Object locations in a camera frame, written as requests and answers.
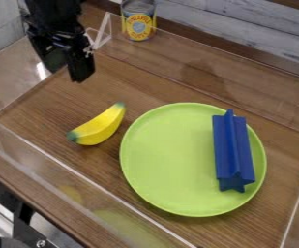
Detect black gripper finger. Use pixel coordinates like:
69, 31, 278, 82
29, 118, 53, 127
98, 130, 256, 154
28, 30, 66, 74
64, 34, 96, 83

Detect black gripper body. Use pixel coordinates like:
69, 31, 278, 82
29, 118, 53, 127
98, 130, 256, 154
24, 0, 90, 48

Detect yellow toy banana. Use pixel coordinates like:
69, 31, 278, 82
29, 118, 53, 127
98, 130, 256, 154
66, 102, 126, 145

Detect green round plate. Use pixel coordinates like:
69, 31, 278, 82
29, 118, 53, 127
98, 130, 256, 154
120, 103, 268, 217

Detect yellow labelled tin can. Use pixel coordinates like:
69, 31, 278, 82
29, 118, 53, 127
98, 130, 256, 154
121, 0, 156, 42

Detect blue star-shaped block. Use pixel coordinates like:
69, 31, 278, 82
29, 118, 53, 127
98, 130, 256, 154
213, 108, 256, 193

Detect black metal stand base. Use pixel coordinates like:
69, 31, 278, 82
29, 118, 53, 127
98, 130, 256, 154
13, 222, 60, 248

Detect clear acrylic corner bracket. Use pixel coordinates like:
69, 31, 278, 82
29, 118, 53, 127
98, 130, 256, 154
86, 13, 112, 50

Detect clear acrylic tray wall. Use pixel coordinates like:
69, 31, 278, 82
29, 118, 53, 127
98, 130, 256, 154
0, 124, 196, 248

